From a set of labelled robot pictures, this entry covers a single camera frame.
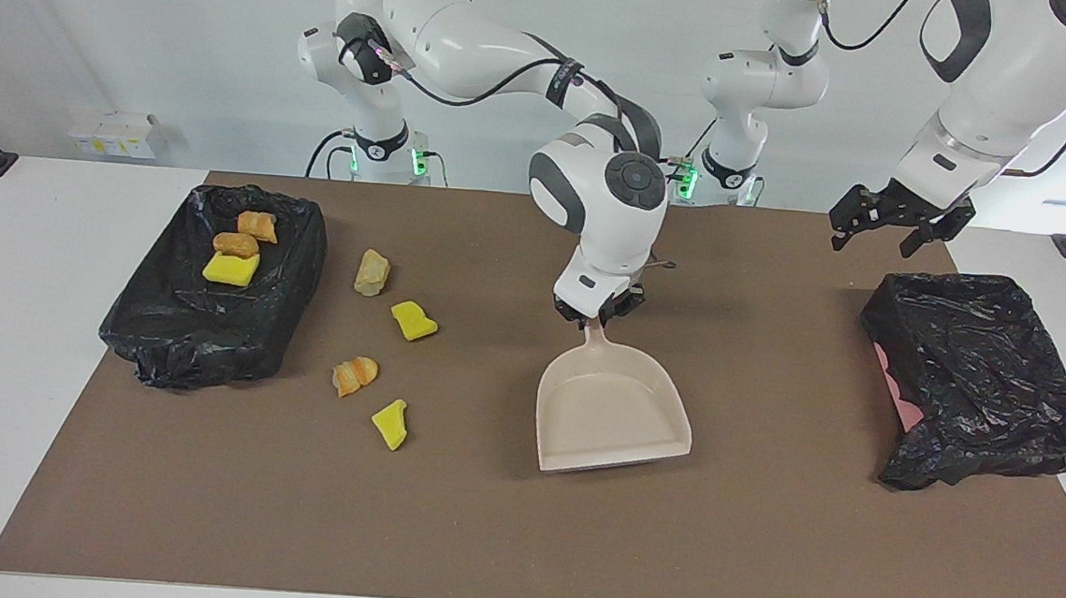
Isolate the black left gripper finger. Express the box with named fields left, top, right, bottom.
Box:
left=827, top=184, right=880, bottom=255
left=900, top=222, right=950, bottom=263

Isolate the beige plastic dustpan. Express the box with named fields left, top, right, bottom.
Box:
left=532, top=316, right=701, bottom=484

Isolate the ridged yellow sponge piece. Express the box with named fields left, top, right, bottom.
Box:
left=387, top=299, right=442, bottom=344

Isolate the pale toy dumpling piece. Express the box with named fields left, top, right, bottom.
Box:
left=352, top=247, right=394, bottom=299

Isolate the wedge yellow sponge piece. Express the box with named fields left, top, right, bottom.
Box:
left=369, top=397, right=412, bottom=452

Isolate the striped orange toy croissant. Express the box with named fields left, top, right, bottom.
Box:
left=330, top=355, right=381, bottom=401

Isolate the tan toy pastry piece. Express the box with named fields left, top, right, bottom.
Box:
left=235, top=210, right=281, bottom=245

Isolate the brown toy bread roll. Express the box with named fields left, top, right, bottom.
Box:
left=212, top=231, right=262, bottom=260

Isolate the notched yellow sponge piece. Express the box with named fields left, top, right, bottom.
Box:
left=201, top=250, right=262, bottom=289

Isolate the black trash bag over pink bin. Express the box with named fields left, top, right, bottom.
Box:
left=848, top=266, right=1066, bottom=503

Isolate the pink plastic bin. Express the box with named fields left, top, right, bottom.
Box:
left=869, top=344, right=930, bottom=435

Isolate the black trash bag lined bin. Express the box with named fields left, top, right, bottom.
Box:
left=95, top=175, right=332, bottom=401

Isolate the brown table mat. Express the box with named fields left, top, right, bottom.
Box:
left=0, top=156, right=1066, bottom=598

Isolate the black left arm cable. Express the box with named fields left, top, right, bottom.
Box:
left=801, top=0, right=1066, bottom=180

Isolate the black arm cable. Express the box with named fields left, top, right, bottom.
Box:
left=349, top=24, right=694, bottom=274
left=801, top=0, right=1066, bottom=180

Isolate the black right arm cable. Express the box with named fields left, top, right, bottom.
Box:
left=349, top=24, right=694, bottom=274

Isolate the black base power cable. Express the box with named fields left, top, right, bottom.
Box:
left=305, top=126, right=359, bottom=182

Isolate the large white wall box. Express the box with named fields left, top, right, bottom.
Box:
left=93, top=109, right=165, bottom=161

